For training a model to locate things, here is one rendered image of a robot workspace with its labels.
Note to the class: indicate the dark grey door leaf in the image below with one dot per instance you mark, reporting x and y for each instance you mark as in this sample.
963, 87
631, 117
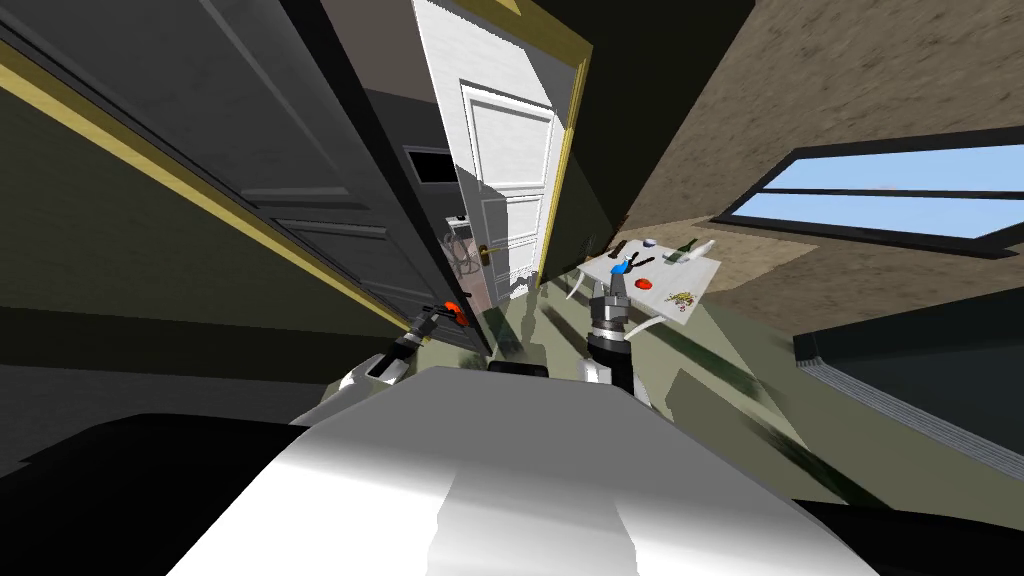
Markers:
264, 144

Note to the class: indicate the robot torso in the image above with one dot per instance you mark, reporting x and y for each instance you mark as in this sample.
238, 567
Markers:
512, 480

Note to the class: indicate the orange door knob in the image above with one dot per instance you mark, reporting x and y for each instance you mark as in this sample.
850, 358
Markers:
456, 314

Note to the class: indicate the black framed window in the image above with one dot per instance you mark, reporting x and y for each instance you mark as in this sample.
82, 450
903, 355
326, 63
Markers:
880, 200

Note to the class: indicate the white table with things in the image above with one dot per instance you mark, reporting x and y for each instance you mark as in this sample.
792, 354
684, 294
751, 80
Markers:
680, 282

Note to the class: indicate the white panelled door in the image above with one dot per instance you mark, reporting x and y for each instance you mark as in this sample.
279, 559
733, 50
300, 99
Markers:
504, 144

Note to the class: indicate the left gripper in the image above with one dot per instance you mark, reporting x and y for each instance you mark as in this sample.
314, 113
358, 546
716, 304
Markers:
434, 316

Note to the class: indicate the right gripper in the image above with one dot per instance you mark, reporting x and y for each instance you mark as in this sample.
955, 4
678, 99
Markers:
613, 308

